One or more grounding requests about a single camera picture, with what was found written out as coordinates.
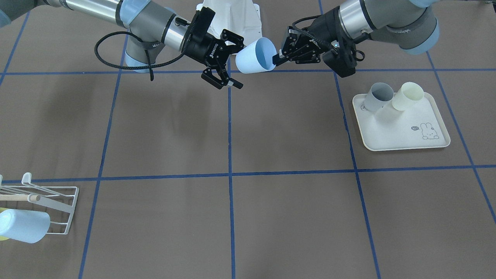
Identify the grey plastic cup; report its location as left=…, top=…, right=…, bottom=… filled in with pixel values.
left=363, top=82, right=394, bottom=112

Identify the white wire cup rack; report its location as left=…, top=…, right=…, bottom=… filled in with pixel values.
left=0, top=172, right=80, bottom=235

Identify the pale yellow plastic cup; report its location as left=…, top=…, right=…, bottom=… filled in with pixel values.
left=391, top=82, right=424, bottom=111

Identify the light blue plastic cup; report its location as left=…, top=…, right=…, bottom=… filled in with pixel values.
left=3, top=209, right=51, bottom=244

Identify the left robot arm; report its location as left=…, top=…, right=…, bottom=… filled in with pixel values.
left=272, top=0, right=440, bottom=78

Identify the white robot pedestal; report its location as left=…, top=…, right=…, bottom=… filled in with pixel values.
left=196, top=0, right=263, bottom=46

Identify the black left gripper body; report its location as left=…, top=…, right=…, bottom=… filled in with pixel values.
left=299, top=8, right=357, bottom=78

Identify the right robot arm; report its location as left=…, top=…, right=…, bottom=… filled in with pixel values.
left=1, top=0, right=245, bottom=89

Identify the cream plastic tray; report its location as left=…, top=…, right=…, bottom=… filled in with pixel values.
left=352, top=93, right=451, bottom=152

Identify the yellow-green plastic cup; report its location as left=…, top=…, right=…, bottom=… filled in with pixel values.
left=0, top=208, right=11, bottom=241

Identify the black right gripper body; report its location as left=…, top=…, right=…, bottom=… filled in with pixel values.
left=182, top=7, right=230, bottom=70

